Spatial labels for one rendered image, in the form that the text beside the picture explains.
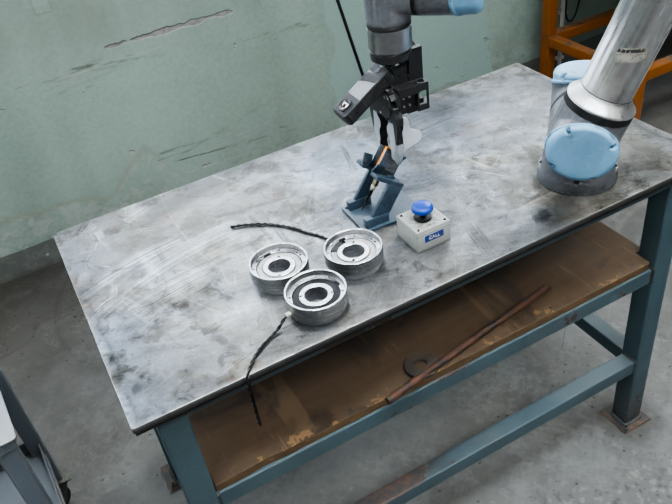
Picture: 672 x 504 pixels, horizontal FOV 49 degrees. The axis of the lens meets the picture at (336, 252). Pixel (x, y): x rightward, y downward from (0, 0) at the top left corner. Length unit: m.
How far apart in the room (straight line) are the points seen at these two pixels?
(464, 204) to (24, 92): 1.70
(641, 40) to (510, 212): 0.40
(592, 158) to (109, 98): 1.89
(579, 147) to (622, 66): 0.14
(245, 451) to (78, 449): 0.96
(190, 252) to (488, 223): 0.56
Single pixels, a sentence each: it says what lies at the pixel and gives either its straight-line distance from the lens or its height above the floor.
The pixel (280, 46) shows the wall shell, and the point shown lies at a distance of 2.92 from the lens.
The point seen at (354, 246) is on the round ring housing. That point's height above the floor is 0.82.
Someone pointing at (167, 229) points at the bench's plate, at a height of 0.80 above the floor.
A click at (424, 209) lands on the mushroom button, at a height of 0.87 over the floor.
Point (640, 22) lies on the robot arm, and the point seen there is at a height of 1.18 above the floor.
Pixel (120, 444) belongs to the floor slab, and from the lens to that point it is 2.24.
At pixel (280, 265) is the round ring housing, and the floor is 0.81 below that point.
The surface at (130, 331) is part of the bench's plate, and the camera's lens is 1.30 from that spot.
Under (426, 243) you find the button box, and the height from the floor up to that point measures 0.82.
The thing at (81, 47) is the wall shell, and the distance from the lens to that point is 2.69.
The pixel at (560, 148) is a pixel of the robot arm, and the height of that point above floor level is 0.98.
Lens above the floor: 1.62
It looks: 38 degrees down
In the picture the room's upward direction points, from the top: 9 degrees counter-clockwise
